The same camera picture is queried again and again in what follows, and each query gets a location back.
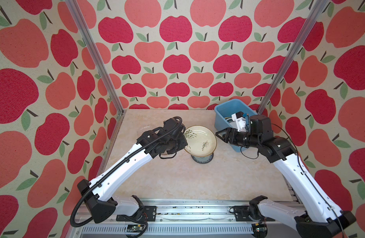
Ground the left aluminium corner post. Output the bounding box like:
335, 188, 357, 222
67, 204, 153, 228
64, 0, 125, 115

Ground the black corrugated cable conduit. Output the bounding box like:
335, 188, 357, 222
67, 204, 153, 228
70, 116, 183, 228

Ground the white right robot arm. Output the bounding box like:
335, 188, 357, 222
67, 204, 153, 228
216, 115, 357, 238

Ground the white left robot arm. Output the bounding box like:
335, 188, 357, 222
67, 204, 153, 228
70, 117, 187, 227

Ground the green red rim plate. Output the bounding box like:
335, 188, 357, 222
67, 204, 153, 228
225, 117, 234, 124

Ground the blue floral small plate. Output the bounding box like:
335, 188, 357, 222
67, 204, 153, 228
191, 153, 214, 164

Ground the right aluminium corner post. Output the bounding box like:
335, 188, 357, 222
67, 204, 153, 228
257, 0, 330, 115

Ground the aluminium corner post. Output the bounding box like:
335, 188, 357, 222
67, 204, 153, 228
64, 0, 125, 115
257, 0, 330, 115

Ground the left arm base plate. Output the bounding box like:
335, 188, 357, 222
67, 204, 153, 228
130, 206, 157, 222

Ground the blue plastic bin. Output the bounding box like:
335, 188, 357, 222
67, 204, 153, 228
214, 99, 259, 153

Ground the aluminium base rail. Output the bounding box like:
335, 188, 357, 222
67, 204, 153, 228
65, 198, 300, 238

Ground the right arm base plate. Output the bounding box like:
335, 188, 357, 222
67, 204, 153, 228
229, 206, 275, 222

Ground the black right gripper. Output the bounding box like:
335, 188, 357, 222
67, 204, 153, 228
216, 126, 262, 151

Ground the beige brown rim plate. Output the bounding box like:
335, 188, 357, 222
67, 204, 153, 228
184, 126, 217, 157

